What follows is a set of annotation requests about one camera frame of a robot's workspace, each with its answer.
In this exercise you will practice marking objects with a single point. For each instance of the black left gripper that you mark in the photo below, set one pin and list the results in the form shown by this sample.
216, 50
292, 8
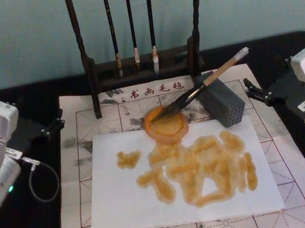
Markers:
28, 135

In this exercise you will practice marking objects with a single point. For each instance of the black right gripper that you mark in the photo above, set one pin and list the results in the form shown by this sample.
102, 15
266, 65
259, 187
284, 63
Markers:
290, 96

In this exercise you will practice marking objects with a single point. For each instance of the grey block with holes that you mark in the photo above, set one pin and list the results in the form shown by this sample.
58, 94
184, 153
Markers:
219, 101

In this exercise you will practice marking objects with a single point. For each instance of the dark wooden brush rack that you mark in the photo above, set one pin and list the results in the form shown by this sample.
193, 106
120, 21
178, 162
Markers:
91, 71

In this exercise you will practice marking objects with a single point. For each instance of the felt mat with red grid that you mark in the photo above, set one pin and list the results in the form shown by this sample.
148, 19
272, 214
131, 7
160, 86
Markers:
288, 174

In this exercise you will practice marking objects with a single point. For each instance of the round orange ink dish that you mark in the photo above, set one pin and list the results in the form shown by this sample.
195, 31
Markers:
169, 130

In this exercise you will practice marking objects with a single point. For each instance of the white paper with orange strokes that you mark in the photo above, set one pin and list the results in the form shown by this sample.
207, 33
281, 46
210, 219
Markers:
120, 204

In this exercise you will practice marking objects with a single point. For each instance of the hanging black brush, brown tip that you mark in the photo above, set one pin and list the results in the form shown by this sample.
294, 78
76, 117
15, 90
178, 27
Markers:
110, 25

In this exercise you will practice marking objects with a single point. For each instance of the hanging thin black brush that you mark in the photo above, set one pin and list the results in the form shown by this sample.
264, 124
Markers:
131, 22

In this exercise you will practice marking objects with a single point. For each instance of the hanging black brush, white tip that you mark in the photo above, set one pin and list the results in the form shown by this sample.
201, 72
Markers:
150, 19

